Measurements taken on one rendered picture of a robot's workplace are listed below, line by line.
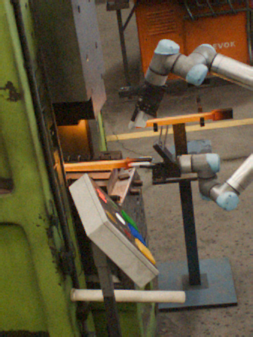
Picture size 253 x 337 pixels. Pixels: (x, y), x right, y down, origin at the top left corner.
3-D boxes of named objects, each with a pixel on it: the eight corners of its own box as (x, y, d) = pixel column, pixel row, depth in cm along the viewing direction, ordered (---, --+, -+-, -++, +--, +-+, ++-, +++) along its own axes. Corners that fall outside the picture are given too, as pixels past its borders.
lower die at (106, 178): (118, 175, 290) (115, 158, 286) (108, 199, 273) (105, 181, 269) (26, 178, 301) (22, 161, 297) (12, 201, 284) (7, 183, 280)
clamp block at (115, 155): (123, 162, 301) (121, 150, 298) (120, 171, 293) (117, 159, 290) (97, 163, 304) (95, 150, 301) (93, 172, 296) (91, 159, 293)
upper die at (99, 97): (106, 99, 274) (102, 77, 270) (95, 119, 257) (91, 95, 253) (10, 104, 285) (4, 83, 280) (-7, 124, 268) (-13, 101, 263)
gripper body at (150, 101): (153, 119, 245) (166, 90, 239) (131, 110, 245) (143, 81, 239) (156, 110, 252) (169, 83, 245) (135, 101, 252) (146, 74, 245)
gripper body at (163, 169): (151, 180, 275) (181, 180, 272) (148, 162, 271) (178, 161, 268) (154, 171, 281) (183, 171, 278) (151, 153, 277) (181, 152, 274)
